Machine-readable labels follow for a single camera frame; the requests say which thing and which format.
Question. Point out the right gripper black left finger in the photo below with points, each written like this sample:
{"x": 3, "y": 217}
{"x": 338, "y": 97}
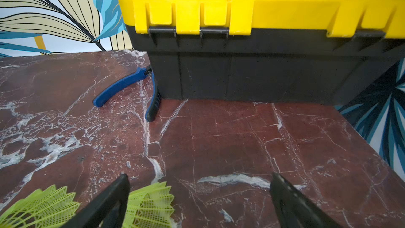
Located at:
{"x": 107, "y": 210}

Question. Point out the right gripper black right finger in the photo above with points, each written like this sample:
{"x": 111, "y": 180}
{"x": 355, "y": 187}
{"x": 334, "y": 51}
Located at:
{"x": 294, "y": 209}

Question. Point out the green shuttlecock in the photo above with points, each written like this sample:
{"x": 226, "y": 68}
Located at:
{"x": 49, "y": 208}
{"x": 149, "y": 207}

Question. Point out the yellow black toolbox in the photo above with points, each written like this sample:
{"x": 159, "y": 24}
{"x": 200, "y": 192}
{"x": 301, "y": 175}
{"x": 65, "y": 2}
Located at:
{"x": 301, "y": 51}

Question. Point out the blue handled pliers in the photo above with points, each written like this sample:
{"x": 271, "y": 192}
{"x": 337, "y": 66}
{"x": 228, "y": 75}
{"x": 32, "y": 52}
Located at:
{"x": 128, "y": 80}

